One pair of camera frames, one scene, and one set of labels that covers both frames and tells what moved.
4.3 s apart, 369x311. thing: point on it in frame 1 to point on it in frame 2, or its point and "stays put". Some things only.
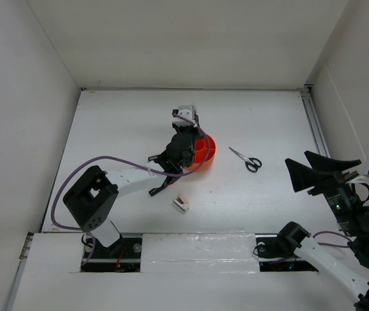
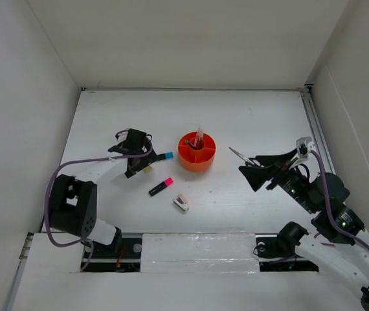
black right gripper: x=302 y=175 to x=256 y=175
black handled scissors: x=252 y=164 stays put
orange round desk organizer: x=200 y=152 stays put
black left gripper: x=177 y=129 to x=146 y=161
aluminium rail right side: x=314 y=120 stays put
